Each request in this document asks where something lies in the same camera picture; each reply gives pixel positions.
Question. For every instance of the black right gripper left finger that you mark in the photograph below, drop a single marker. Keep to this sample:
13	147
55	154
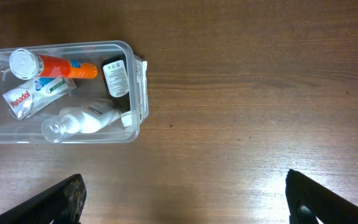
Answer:
61	203

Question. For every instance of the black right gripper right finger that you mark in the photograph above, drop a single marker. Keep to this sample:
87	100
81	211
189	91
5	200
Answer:
310	202

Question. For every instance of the white pump bottle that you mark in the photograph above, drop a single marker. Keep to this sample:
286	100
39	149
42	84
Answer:
87	119

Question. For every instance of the white Panadol box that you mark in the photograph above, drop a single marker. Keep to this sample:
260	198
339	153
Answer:
32	96

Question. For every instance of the dark bottle white cap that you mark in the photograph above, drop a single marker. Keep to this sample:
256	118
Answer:
117	83

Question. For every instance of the orange tube white cap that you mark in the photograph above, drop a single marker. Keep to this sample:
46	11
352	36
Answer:
26	65

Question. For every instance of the clear plastic container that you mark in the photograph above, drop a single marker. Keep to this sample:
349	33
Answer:
28	130

